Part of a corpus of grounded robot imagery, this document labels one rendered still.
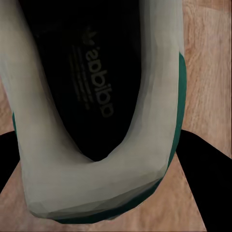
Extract gym shoe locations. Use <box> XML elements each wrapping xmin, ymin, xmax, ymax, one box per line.
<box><xmin>0</xmin><ymin>0</ymin><xmax>187</xmax><ymax>224</ymax></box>

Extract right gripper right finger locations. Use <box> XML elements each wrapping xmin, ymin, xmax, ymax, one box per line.
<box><xmin>176</xmin><ymin>130</ymin><xmax>232</xmax><ymax>232</ymax></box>

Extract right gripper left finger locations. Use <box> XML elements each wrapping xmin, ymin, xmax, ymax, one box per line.
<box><xmin>0</xmin><ymin>131</ymin><xmax>20</xmax><ymax>193</ymax></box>

